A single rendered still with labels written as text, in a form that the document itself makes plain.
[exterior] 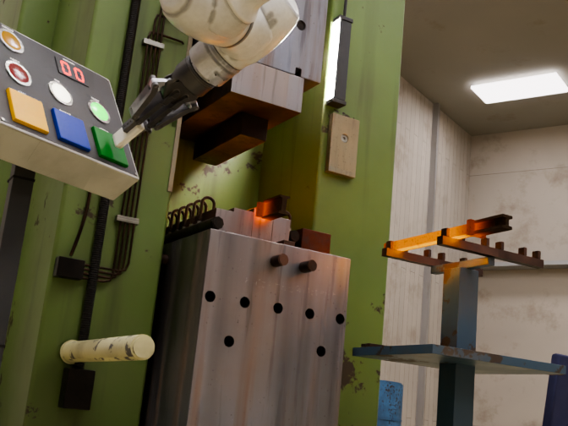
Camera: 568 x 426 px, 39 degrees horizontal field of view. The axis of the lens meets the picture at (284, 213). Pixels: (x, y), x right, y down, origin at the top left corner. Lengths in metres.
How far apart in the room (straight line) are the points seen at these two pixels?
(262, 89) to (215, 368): 0.69
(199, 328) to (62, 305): 0.32
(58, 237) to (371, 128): 0.96
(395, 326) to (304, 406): 9.31
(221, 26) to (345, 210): 1.02
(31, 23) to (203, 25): 1.23
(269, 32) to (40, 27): 1.17
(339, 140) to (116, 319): 0.79
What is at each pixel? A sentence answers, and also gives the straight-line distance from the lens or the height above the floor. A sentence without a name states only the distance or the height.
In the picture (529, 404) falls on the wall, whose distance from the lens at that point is 12.80.
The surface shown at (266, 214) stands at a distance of 1.91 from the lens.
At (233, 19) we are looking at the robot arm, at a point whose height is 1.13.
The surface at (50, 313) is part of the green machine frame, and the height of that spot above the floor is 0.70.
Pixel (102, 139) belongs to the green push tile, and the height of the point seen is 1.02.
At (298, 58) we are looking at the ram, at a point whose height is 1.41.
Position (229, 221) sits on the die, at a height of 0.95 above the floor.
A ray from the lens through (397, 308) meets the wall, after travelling 11.22.
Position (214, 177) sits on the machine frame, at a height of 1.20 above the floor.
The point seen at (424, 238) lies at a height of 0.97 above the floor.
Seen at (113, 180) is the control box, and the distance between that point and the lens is 1.64.
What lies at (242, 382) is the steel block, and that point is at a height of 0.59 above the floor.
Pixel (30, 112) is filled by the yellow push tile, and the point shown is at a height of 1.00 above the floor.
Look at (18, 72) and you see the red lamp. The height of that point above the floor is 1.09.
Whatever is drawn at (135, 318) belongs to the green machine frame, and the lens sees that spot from 1.93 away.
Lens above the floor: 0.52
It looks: 14 degrees up
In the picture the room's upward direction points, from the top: 6 degrees clockwise
